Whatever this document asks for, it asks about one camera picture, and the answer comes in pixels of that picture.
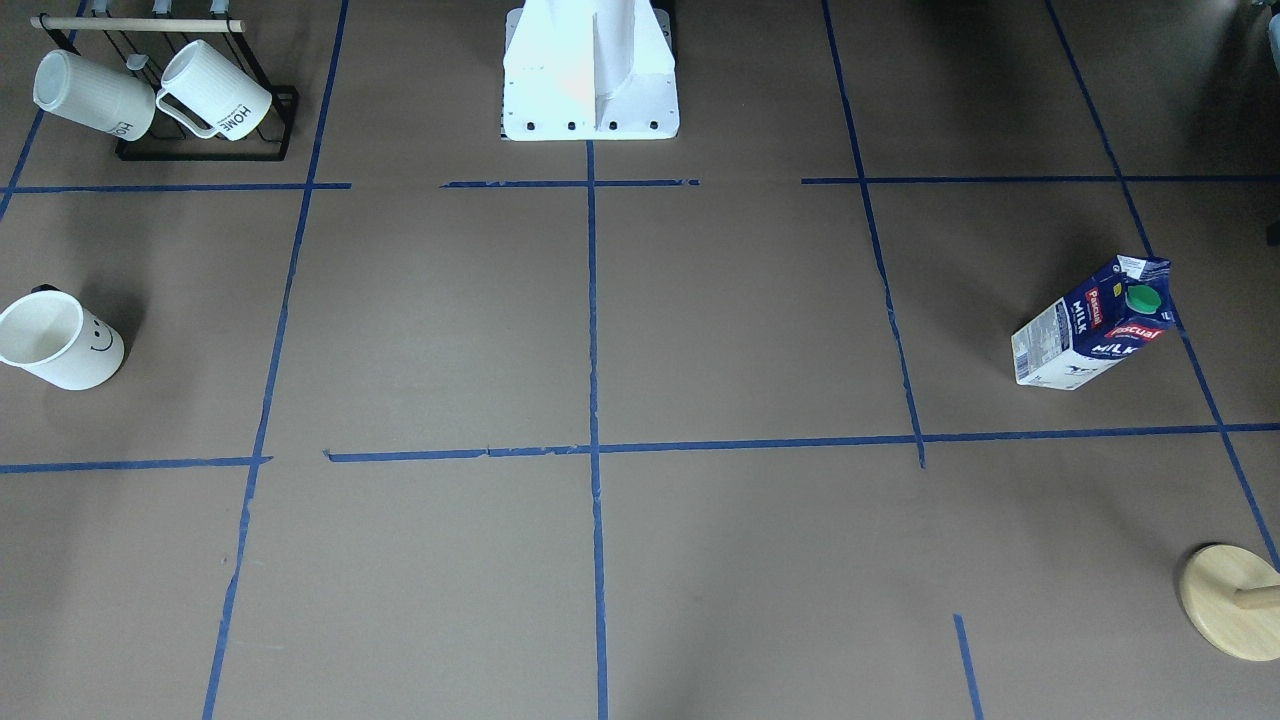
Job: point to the blue milk carton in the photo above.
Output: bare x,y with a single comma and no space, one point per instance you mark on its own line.
1124,306

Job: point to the white smiley face mug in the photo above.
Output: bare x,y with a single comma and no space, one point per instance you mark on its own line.
50,334

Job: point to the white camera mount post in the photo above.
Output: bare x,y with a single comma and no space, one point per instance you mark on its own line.
590,70

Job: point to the black wire mug rack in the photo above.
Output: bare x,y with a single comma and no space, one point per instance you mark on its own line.
144,46

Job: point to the white HOME ribbed mug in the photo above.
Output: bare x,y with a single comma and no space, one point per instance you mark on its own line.
210,96

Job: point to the wooden mug tree stand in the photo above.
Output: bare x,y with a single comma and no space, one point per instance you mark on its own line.
1231,596

